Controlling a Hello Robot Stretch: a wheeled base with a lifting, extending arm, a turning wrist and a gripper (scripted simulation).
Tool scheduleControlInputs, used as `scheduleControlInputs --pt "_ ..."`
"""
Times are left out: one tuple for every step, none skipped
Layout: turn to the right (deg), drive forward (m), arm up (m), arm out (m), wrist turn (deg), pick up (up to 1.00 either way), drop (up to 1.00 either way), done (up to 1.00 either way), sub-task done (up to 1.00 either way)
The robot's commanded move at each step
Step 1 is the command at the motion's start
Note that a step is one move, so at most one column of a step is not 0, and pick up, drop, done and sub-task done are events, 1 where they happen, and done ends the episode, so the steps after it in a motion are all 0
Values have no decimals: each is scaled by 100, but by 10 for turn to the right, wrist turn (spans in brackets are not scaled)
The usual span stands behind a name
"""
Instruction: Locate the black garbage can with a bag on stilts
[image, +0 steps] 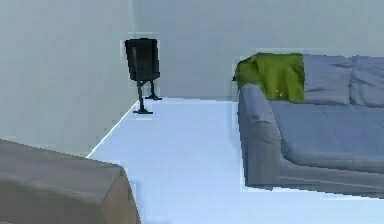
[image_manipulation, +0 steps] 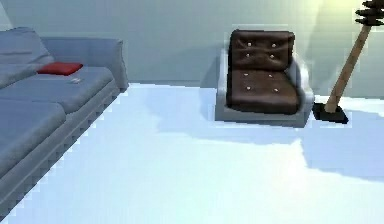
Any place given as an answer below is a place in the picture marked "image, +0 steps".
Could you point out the black garbage can on stilts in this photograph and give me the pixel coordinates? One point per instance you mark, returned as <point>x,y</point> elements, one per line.
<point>143,60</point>

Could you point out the green blanket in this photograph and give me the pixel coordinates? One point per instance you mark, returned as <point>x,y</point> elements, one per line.
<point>276,75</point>

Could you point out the grey blue sofa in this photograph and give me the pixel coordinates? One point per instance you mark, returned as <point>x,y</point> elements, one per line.
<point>320,140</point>

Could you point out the brown grey armchair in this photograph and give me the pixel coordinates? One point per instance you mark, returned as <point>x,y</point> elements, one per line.
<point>56,186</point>

